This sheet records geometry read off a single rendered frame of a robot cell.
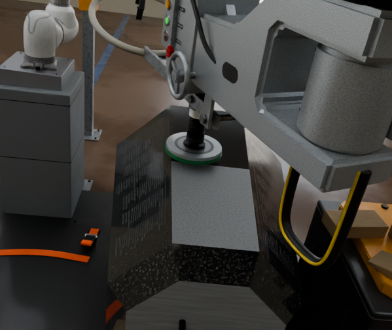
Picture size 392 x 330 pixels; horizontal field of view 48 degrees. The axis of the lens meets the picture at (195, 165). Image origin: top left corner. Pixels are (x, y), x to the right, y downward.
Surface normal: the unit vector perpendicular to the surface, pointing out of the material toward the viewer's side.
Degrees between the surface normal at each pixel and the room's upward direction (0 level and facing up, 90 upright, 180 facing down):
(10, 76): 90
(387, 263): 11
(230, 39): 90
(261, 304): 90
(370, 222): 0
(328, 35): 90
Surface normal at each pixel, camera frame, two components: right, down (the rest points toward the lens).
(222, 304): 0.00, 0.50
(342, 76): -0.61, 0.33
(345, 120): -0.33, 0.43
